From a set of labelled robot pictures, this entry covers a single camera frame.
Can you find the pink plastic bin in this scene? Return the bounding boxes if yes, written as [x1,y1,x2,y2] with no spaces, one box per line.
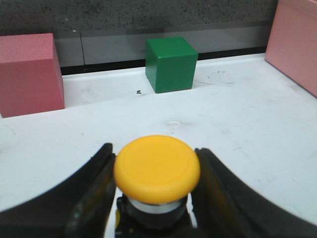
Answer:
[265,0,317,96]

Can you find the pink cube block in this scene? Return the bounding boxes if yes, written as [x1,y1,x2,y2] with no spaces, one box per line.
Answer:
[0,33,65,118]

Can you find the green cube block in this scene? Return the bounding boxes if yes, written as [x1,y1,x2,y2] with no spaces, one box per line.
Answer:
[145,37,198,93]

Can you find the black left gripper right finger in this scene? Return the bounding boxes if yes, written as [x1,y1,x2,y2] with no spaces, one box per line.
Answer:
[191,148,317,238]

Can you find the yellow push button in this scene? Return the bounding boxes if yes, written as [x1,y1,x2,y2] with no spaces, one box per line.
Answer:
[114,135,201,238]

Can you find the grey stone counter shelf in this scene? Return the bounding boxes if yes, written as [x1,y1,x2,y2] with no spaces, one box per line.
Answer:
[0,0,277,67]

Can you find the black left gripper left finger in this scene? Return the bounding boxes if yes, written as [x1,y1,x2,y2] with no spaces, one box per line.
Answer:
[0,143,115,238]

